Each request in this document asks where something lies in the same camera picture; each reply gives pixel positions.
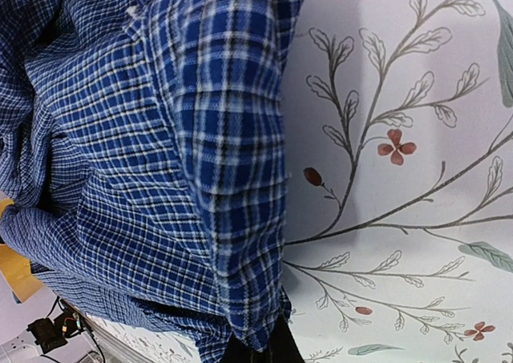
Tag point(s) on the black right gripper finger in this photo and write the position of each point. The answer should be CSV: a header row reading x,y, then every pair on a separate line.
x,y
282,348

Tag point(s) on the blue checkered shirt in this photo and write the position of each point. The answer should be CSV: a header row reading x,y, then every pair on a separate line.
x,y
143,149

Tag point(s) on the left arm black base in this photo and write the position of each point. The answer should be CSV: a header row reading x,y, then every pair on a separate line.
x,y
52,334

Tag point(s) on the yellow laundry basket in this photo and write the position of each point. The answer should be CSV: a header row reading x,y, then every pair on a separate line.
x,y
16,269

